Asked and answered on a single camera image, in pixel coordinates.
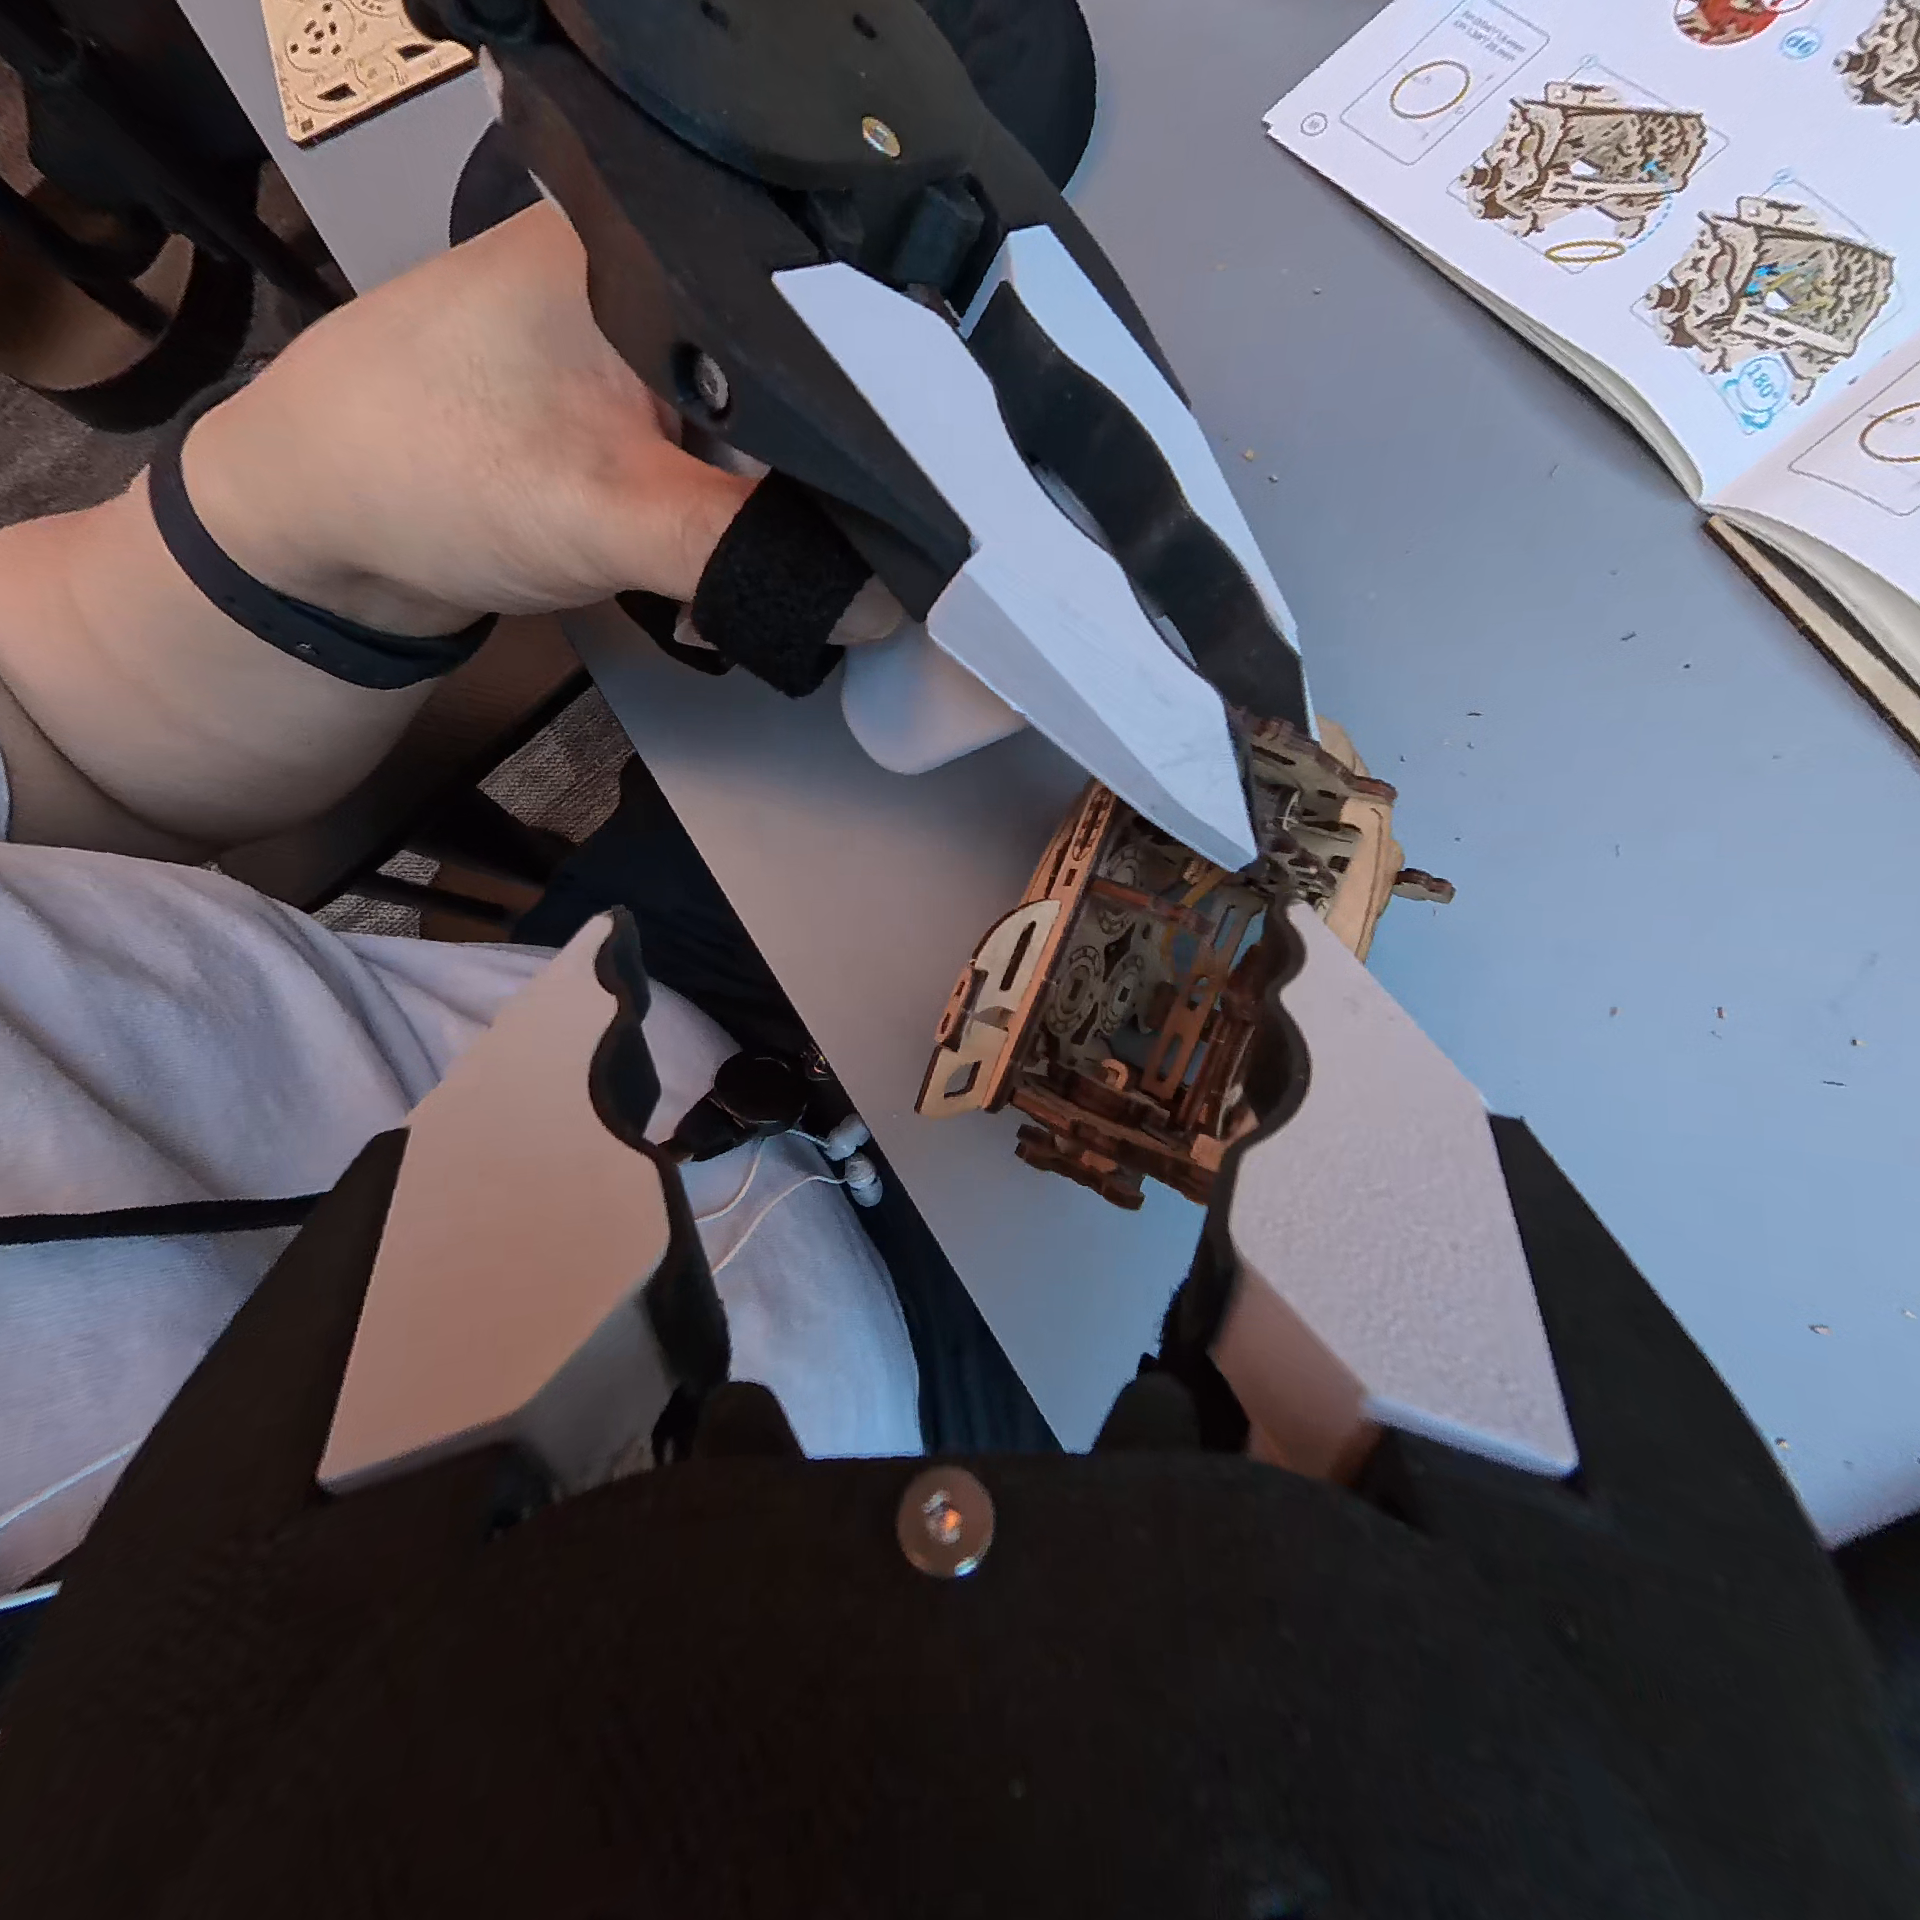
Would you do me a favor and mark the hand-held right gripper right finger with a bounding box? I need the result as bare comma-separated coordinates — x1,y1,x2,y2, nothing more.
1143,896,1583,1488

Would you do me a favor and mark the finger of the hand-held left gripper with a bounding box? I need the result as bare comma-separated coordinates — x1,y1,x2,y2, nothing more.
770,260,1263,879
955,220,1320,734

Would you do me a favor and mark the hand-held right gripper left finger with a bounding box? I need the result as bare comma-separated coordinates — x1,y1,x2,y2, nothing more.
314,900,736,1499

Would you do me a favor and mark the wooden mechanical puzzle model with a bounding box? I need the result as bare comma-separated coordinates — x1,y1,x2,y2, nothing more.
915,718,1453,1217

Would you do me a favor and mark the person's left forearm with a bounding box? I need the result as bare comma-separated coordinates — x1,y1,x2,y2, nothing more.
0,495,500,869

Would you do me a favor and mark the grey desk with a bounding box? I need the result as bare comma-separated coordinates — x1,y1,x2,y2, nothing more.
179,0,1920,1549

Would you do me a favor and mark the person's left hand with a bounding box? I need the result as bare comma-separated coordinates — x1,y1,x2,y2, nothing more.
189,200,907,648

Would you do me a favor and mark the black badge reel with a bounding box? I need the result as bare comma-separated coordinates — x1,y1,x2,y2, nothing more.
657,1048,825,1164

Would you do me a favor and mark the black wrist rest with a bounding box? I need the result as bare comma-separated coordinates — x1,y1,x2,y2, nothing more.
443,0,1102,300

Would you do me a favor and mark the white instruction booklet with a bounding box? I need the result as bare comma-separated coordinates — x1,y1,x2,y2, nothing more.
1263,0,1920,693

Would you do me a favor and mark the black chair base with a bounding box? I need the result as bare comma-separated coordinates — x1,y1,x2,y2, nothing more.
0,0,352,435

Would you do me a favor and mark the thin black lanyard strap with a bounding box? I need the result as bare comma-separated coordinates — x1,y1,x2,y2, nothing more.
0,1194,327,1247

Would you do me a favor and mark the white earphone cable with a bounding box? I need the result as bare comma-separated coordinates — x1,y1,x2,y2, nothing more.
699,1118,892,1272

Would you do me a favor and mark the black wrist strap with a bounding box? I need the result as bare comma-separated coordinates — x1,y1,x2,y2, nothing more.
147,424,500,700

